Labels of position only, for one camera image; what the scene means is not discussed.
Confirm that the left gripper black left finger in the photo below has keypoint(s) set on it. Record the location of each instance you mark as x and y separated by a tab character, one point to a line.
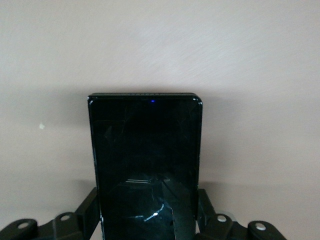
82	220

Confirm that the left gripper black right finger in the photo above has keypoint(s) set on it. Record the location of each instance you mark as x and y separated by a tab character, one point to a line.
210	220

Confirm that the black slab smartphone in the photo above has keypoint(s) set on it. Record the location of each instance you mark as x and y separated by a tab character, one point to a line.
145	137

